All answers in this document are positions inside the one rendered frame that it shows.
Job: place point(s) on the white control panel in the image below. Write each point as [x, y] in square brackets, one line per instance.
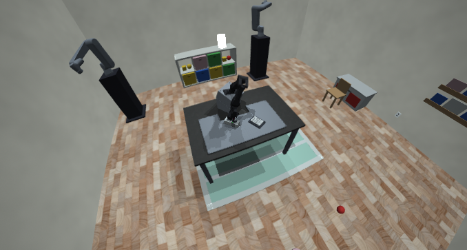
[234, 123]

